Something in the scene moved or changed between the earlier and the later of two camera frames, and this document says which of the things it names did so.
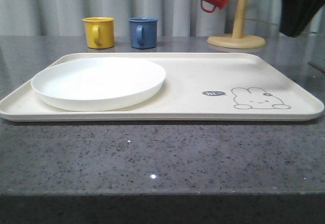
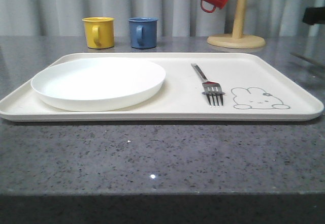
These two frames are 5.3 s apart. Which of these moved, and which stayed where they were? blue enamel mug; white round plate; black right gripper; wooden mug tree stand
Moved: black right gripper
Stayed: wooden mug tree stand; white round plate; blue enamel mug
